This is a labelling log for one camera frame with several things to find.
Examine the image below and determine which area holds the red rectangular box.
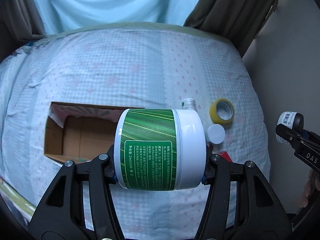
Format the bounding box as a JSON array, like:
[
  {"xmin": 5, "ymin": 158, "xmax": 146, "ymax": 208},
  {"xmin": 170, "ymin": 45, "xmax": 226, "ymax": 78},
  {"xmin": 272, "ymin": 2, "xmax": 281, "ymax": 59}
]
[{"xmin": 218, "ymin": 151, "xmax": 233, "ymax": 163}]

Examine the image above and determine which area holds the pale green white-lid jar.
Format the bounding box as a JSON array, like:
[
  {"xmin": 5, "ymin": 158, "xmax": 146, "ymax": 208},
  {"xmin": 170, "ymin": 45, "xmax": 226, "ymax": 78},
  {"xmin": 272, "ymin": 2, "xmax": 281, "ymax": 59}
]
[{"xmin": 207, "ymin": 124, "xmax": 226, "ymax": 144}]

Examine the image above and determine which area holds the green label white jar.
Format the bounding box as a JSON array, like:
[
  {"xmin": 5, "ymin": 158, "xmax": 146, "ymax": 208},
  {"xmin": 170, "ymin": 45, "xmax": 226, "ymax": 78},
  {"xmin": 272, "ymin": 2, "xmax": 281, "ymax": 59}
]
[{"xmin": 114, "ymin": 109, "xmax": 206, "ymax": 191}]

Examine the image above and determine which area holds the white medicine bottle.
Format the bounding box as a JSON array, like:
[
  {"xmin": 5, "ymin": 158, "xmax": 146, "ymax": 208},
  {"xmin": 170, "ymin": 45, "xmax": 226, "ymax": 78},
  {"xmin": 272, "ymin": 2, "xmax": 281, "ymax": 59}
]
[{"xmin": 181, "ymin": 98, "xmax": 197, "ymax": 111}]

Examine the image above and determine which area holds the black jar with barcode label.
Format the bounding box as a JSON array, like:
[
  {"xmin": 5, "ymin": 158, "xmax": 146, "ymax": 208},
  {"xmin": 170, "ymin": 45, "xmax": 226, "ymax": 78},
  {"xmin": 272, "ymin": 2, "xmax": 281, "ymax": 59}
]
[{"xmin": 277, "ymin": 111, "xmax": 304, "ymax": 136}]

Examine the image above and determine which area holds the person's right hand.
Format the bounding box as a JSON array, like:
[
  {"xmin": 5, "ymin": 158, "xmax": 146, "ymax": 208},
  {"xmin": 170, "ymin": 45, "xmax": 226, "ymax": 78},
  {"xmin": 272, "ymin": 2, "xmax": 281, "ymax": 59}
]
[{"xmin": 303, "ymin": 169, "xmax": 320, "ymax": 207}]

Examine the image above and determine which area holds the open cardboard box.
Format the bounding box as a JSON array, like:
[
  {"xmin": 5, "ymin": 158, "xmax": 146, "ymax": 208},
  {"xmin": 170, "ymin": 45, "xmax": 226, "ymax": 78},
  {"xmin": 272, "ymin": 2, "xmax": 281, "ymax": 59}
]
[{"xmin": 43, "ymin": 102, "xmax": 135, "ymax": 163}]

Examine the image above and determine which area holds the yellow tape roll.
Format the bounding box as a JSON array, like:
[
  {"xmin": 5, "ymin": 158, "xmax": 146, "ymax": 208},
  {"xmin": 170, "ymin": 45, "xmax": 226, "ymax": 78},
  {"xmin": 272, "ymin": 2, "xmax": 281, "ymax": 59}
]
[{"xmin": 209, "ymin": 98, "xmax": 235, "ymax": 125}]

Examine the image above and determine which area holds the brown right drape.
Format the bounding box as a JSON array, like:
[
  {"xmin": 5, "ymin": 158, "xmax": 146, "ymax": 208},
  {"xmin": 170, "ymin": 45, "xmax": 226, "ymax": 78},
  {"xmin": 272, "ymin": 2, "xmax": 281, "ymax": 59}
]
[{"xmin": 184, "ymin": 0, "xmax": 278, "ymax": 56}]

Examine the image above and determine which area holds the checkered light blue bedspread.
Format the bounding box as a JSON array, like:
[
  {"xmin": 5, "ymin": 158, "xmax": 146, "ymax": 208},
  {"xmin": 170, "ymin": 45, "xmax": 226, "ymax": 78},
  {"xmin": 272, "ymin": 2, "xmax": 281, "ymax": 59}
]
[{"xmin": 0, "ymin": 22, "xmax": 272, "ymax": 240}]

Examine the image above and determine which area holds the grey left drape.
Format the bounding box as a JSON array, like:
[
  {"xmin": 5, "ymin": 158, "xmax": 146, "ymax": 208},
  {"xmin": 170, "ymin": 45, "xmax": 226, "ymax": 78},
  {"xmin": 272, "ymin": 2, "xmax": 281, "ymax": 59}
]
[{"xmin": 0, "ymin": 0, "xmax": 47, "ymax": 43}]

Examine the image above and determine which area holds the light blue sheer curtain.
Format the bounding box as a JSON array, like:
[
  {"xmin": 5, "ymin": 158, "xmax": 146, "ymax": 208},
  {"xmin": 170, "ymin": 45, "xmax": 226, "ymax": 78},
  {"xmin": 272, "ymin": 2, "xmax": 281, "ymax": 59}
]
[{"xmin": 33, "ymin": 0, "xmax": 198, "ymax": 35}]

